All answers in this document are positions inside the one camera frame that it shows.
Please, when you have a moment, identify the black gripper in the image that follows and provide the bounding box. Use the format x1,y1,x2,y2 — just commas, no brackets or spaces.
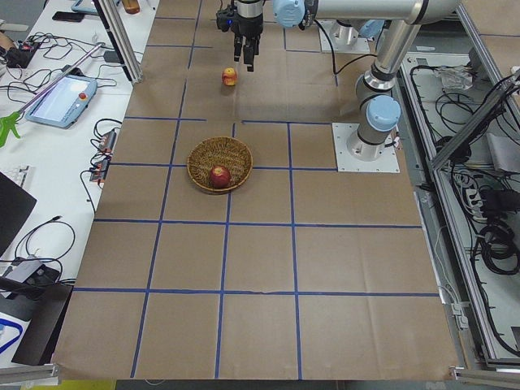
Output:
233,15,263,72

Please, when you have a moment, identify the red yellow apple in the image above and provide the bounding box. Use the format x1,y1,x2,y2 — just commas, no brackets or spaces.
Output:
221,67,238,86

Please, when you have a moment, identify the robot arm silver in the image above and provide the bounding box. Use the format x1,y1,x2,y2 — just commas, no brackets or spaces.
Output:
272,0,459,162

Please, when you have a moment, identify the woven wicker basket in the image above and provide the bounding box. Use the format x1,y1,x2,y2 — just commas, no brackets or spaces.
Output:
187,136,253,194

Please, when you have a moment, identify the dark red apple in basket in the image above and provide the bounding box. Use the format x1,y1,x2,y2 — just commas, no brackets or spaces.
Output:
210,165,232,189

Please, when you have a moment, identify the orange usb hub upper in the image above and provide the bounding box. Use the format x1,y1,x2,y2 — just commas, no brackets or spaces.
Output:
97,130,117,153

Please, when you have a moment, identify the orange usb hub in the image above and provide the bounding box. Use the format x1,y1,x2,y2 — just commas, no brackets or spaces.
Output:
89,158,110,184
97,130,117,153

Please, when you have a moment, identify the black smartphone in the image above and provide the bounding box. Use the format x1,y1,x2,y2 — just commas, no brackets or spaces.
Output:
52,11,85,23

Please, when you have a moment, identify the orange usb hub lower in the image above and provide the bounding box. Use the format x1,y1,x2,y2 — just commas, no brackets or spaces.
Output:
89,158,110,184

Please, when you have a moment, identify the blue teach pendant tablet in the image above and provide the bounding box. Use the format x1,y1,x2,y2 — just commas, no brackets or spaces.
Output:
25,76,98,128

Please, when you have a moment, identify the black laptop corner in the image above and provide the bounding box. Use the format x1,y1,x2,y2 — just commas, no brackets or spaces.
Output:
0,173,37,254

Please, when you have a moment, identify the black box on desk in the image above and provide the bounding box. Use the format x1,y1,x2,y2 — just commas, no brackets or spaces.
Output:
11,284,73,366

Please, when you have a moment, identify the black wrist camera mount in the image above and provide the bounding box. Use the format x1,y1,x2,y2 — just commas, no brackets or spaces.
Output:
215,7,235,33

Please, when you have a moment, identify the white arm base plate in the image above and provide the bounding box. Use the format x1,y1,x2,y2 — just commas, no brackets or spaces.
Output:
319,20,371,54
331,123,400,174

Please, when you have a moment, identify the black braided right cable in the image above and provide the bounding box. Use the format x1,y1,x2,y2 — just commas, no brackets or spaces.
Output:
314,19,379,76

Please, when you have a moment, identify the aluminium frame post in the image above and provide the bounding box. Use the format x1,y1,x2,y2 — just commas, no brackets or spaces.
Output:
93,0,143,85

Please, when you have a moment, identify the green handled reacher tool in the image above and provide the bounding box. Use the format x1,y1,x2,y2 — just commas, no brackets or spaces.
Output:
0,42,105,147

